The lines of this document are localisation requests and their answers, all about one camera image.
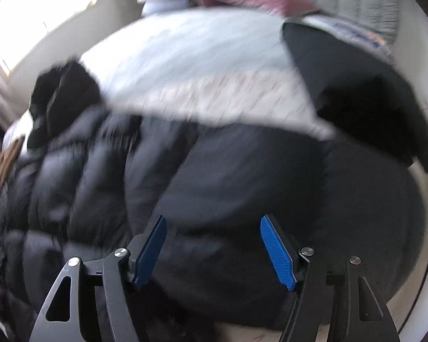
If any dark grey cloth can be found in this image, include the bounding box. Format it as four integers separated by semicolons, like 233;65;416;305
307;139;427;316

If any white cherry print bedsheet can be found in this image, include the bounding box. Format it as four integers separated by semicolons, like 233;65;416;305
109;67;338;141

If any black folded garment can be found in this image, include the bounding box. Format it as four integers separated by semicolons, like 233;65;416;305
282;21;428;174

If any brown cloth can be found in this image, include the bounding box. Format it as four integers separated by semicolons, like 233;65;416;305
0;138;23;216

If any window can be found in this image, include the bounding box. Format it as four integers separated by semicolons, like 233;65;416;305
0;0;100;76

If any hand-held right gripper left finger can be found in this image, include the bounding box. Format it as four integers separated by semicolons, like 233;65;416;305
29;215;167;342

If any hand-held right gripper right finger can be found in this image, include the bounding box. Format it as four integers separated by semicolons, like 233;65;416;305
260;214;402;342

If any light blue blanket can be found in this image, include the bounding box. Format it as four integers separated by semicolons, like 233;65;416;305
81;9;297;109

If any black puffer jacket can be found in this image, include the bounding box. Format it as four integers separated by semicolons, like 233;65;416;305
0;60;327;333

